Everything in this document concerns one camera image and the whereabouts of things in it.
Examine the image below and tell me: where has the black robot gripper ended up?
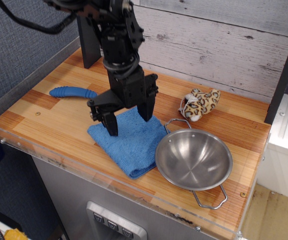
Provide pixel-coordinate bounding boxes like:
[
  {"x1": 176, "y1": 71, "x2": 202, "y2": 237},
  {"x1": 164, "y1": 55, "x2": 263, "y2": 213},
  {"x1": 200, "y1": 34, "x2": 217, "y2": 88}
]
[{"x1": 87, "y1": 67, "x2": 158, "y2": 136}]

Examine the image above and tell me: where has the blue towel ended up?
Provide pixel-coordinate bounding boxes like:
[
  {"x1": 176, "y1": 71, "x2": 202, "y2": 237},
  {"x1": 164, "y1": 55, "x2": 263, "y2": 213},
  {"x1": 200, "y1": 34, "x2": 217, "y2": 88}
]
[{"x1": 87, "y1": 107, "x2": 166, "y2": 179}]

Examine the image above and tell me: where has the blue handled metal spoon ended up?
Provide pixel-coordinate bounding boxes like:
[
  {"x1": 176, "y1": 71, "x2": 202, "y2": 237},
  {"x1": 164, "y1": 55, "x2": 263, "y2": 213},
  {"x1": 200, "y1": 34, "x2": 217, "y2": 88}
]
[{"x1": 49, "y1": 86, "x2": 98, "y2": 99}]

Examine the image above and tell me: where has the stainless steel bowl with handles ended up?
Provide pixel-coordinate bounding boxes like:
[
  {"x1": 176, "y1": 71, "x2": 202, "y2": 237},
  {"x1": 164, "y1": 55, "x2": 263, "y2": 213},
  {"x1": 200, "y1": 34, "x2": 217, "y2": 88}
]
[{"x1": 155, "y1": 119, "x2": 233, "y2": 210}]

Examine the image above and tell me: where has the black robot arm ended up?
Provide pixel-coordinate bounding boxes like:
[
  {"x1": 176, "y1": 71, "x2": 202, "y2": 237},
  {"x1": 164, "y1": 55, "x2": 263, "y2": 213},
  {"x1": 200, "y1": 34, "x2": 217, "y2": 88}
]
[{"x1": 46, "y1": 0, "x2": 158, "y2": 136}]

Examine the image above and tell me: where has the leopard print plush toy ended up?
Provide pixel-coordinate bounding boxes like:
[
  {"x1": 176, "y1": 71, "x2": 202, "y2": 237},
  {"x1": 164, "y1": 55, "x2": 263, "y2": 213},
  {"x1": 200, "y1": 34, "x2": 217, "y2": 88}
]
[{"x1": 178, "y1": 88, "x2": 221, "y2": 122}]

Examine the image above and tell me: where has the clear acrylic table guard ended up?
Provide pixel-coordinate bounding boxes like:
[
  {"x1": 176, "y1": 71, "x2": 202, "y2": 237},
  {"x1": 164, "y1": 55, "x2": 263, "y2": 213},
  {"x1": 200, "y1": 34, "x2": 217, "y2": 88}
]
[{"x1": 0, "y1": 39, "x2": 271, "y2": 240}]

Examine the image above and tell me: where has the silver dispenser button panel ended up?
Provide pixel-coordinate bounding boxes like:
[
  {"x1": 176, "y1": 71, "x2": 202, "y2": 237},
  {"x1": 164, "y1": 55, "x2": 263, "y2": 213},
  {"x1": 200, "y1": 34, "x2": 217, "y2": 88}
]
[{"x1": 86, "y1": 201, "x2": 148, "y2": 240}]

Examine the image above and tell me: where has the white grooved side cabinet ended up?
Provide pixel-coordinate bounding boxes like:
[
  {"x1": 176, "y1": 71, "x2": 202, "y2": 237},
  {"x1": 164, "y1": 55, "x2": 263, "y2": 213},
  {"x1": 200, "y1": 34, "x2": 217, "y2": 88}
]
[{"x1": 257, "y1": 94, "x2": 288, "y2": 197}]

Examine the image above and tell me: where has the yellow object at bottom left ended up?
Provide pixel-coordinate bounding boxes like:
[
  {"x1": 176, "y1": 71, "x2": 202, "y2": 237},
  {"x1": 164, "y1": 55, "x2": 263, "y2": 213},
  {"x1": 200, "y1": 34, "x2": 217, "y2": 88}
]
[{"x1": 4, "y1": 229, "x2": 28, "y2": 240}]

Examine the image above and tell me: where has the dark left vertical post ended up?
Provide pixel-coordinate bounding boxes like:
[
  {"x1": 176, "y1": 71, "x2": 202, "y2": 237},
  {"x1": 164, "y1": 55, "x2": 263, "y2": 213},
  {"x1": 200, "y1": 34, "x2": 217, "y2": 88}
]
[{"x1": 77, "y1": 16, "x2": 101, "y2": 69}]

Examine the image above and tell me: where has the black braided cable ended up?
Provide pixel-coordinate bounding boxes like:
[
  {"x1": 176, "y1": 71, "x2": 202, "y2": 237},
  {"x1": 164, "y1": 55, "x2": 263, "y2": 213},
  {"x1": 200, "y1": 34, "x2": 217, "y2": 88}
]
[{"x1": 0, "y1": 0, "x2": 78, "y2": 35}]

